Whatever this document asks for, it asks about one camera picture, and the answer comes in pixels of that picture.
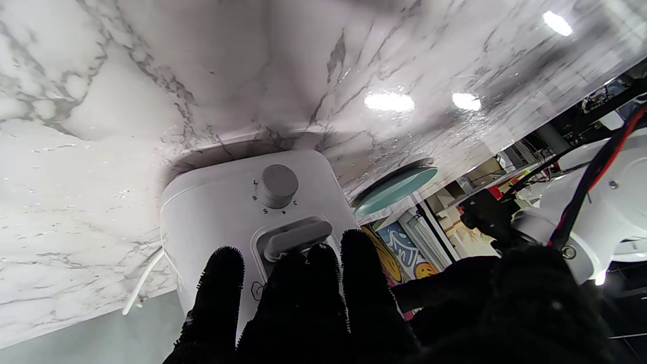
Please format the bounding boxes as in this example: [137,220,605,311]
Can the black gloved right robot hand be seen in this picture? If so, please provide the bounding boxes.
[163,229,420,364]

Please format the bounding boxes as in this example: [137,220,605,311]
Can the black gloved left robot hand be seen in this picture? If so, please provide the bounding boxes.
[392,245,615,364]

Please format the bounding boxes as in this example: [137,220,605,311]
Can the white two-slot toaster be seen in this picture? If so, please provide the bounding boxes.
[160,149,360,342]

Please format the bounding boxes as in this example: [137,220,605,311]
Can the colourful smiley mural banner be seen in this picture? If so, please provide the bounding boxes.
[360,221,440,319]

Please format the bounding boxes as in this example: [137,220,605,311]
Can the teal round plate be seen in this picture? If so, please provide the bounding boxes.
[353,166,438,217]

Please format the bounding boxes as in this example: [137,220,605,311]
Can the left arm red black cables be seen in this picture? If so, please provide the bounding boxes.
[459,104,647,251]

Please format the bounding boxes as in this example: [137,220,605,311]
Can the white toaster power cord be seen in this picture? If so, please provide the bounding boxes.
[122,247,165,316]

